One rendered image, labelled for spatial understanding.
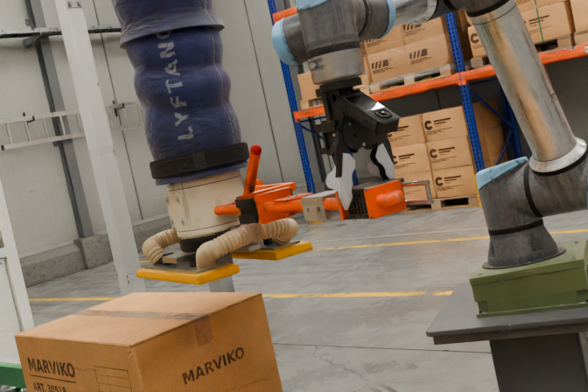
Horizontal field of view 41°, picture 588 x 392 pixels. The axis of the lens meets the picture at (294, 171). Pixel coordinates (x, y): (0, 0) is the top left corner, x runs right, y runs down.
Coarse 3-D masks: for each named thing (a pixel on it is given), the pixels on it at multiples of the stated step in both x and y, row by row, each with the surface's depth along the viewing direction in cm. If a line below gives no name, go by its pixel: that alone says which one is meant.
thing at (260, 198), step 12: (252, 192) 160; (264, 192) 153; (276, 192) 154; (288, 192) 155; (240, 204) 156; (252, 204) 152; (240, 216) 157; (252, 216) 152; (264, 216) 152; (276, 216) 154; (288, 216) 155
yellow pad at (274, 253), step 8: (264, 240) 177; (264, 248) 173; (272, 248) 170; (280, 248) 170; (288, 248) 169; (296, 248) 170; (304, 248) 171; (232, 256) 184; (240, 256) 181; (248, 256) 177; (256, 256) 174; (264, 256) 171; (272, 256) 168; (280, 256) 168; (288, 256) 169
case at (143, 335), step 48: (48, 336) 201; (96, 336) 188; (144, 336) 177; (192, 336) 183; (240, 336) 193; (48, 384) 204; (96, 384) 186; (144, 384) 172; (192, 384) 181; (240, 384) 191
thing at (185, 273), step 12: (168, 264) 178; (180, 264) 175; (192, 264) 166; (216, 264) 164; (228, 264) 163; (144, 276) 181; (156, 276) 175; (168, 276) 169; (180, 276) 163; (192, 276) 159; (204, 276) 158; (216, 276) 159
